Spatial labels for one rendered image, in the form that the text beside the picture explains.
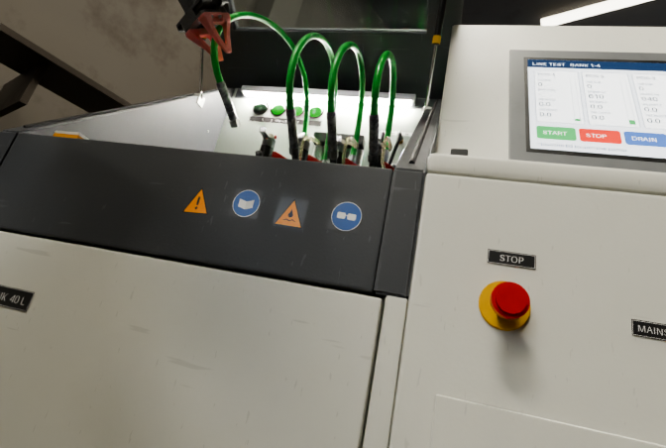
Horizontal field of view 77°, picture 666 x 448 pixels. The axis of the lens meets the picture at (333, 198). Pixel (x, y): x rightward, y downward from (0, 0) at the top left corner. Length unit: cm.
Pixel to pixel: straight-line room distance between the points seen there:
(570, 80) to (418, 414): 77
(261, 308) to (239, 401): 10
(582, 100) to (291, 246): 68
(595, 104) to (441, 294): 61
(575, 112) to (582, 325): 54
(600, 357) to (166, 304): 48
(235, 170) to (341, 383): 31
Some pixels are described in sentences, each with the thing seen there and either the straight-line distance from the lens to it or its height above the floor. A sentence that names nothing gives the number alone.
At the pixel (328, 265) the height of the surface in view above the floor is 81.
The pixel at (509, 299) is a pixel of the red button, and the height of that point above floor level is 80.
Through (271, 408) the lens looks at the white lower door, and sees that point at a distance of 51.
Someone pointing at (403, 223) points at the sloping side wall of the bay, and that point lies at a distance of 51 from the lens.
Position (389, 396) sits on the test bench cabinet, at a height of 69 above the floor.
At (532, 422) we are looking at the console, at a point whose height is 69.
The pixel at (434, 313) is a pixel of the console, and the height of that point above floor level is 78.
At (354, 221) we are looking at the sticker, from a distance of 51.
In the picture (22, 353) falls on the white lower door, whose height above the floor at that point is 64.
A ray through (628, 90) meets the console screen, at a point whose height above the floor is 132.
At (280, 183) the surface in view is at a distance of 56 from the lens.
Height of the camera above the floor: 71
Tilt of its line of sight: 21 degrees up
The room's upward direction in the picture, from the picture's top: 12 degrees clockwise
